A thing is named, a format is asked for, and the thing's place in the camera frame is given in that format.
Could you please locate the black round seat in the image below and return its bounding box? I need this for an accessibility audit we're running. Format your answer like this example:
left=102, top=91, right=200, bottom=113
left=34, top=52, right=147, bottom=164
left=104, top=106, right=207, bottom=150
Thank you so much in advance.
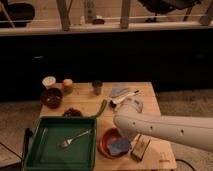
left=0, top=0, right=35, bottom=28

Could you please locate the wooden table leg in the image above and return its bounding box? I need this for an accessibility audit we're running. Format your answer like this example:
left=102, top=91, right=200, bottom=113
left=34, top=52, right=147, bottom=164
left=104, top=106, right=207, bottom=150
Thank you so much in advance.
left=120, top=0, right=131, bottom=29
left=56, top=0, right=70, bottom=31

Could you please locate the blue sponge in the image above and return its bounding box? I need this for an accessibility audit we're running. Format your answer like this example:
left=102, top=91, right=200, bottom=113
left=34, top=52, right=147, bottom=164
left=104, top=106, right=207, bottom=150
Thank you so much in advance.
left=107, top=138, right=132, bottom=156

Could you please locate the small dark red dish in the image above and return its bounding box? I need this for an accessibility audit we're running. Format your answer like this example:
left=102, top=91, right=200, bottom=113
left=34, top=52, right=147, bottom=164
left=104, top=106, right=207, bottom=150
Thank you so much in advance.
left=92, top=19, right=105, bottom=25

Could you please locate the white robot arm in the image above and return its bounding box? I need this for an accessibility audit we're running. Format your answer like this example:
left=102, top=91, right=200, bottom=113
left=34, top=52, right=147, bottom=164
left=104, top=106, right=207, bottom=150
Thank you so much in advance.
left=113, top=96, right=213, bottom=152

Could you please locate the wooden table leg right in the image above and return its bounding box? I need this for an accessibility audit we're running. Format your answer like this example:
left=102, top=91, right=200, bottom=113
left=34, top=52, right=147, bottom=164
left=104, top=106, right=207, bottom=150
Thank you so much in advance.
left=120, top=0, right=131, bottom=29

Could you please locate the silver fork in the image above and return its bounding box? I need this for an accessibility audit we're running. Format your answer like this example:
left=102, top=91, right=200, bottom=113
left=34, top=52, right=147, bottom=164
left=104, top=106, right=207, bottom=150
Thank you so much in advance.
left=59, top=129, right=92, bottom=148

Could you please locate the white tube with black cap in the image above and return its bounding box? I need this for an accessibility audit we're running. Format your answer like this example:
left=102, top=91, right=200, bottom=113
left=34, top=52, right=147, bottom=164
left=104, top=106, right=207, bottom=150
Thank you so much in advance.
left=110, top=90, right=138, bottom=108

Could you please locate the wooden table leg left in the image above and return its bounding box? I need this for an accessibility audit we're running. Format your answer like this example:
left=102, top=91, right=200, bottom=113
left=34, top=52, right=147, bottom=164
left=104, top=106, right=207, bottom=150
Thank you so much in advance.
left=56, top=0, right=70, bottom=31

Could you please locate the dark red berry cluster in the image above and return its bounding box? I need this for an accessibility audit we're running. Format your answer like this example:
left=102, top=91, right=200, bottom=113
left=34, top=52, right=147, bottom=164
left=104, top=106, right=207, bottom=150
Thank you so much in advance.
left=64, top=108, right=82, bottom=117

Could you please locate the orange topped jar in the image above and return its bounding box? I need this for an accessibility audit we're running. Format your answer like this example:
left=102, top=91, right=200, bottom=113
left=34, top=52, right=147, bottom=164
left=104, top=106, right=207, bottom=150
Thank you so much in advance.
left=62, top=79, right=73, bottom=94

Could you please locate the dark maroon bowl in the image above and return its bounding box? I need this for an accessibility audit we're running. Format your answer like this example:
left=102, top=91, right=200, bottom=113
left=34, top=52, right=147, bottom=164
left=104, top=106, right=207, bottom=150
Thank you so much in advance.
left=40, top=88, right=63, bottom=109

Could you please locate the grey folded cloth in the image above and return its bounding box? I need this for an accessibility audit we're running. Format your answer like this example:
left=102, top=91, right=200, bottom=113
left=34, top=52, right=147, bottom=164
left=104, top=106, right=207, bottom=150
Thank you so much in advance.
left=110, top=86, right=129, bottom=98

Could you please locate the small dark metal cup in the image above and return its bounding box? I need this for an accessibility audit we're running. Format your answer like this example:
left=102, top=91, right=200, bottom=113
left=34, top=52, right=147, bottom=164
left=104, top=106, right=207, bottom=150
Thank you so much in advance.
left=92, top=80, right=103, bottom=95

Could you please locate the red orange bowl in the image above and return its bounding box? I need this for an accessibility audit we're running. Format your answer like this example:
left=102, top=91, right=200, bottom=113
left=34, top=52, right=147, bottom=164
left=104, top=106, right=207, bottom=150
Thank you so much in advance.
left=98, top=128, right=128, bottom=159

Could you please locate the black office chair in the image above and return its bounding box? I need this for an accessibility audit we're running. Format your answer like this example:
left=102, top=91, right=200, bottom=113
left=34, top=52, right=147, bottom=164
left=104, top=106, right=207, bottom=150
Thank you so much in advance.
left=138, top=0, right=202, bottom=23

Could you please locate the green pepper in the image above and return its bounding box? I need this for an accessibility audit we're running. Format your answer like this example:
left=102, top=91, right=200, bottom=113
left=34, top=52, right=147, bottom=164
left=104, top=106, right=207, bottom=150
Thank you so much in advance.
left=92, top=99, right=107, bottom=118

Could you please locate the white lidded cup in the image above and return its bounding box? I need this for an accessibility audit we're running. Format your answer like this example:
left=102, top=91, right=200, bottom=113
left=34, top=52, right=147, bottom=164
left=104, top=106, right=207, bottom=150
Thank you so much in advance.
left=42, top=76, right=56, bottom=89

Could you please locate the black brown box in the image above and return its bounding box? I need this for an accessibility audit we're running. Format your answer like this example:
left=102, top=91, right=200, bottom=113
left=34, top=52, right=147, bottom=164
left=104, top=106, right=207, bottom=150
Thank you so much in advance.
left=130, top=135, right=151, bottom=162

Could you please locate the green plastic tray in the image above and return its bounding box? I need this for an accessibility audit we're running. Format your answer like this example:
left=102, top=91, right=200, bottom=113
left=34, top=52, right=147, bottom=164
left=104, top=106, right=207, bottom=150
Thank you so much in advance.
left=24, top=117, right=97, bottom=171

